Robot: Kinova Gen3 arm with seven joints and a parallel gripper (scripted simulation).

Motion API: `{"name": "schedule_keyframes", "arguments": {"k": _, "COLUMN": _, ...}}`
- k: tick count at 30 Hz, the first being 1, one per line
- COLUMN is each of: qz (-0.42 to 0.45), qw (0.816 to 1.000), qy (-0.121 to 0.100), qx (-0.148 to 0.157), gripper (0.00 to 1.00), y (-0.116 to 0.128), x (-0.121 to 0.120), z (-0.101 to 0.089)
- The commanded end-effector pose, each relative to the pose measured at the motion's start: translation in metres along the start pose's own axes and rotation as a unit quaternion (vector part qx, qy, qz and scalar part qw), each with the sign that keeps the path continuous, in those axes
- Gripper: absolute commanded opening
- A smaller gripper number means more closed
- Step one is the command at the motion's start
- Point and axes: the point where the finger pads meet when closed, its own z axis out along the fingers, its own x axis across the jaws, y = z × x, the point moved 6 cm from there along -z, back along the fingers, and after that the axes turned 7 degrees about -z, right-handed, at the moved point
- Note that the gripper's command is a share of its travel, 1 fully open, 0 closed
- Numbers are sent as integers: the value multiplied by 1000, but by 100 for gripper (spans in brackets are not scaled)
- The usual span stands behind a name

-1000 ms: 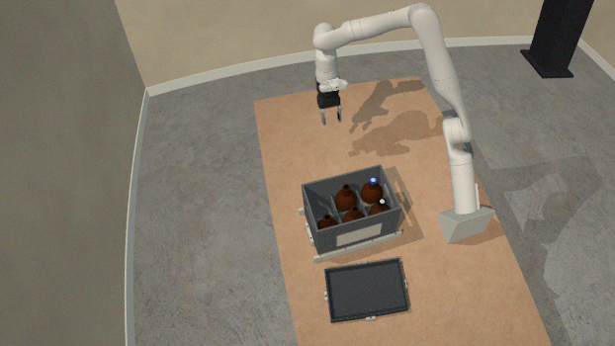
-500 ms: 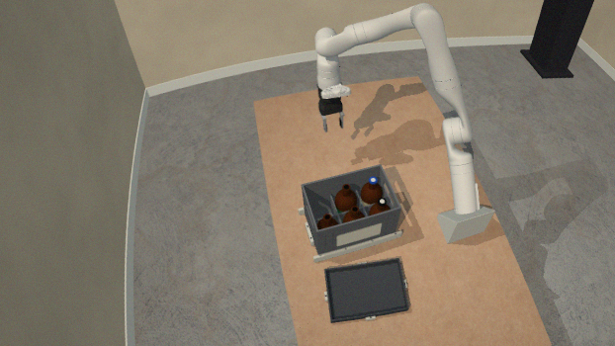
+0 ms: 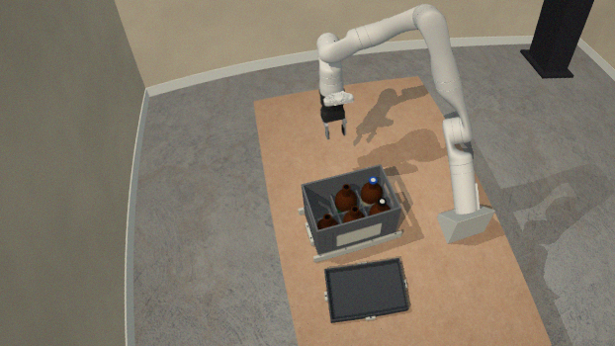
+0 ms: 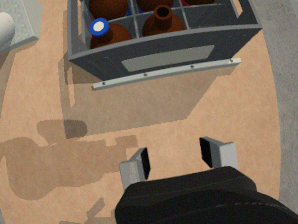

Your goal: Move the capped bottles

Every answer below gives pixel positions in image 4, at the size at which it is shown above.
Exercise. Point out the light grey flat bar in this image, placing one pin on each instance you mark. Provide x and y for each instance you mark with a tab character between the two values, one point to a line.
166	72

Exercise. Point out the grey bottle crate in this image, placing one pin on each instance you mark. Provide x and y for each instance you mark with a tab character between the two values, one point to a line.
167	50

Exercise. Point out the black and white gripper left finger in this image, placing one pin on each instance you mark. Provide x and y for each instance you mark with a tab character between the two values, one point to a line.
136	169

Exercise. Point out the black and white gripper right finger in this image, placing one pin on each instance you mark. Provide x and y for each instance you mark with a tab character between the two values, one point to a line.
218	154

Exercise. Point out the brown bottle with blue cap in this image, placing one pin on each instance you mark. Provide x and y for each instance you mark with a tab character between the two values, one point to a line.
103	35

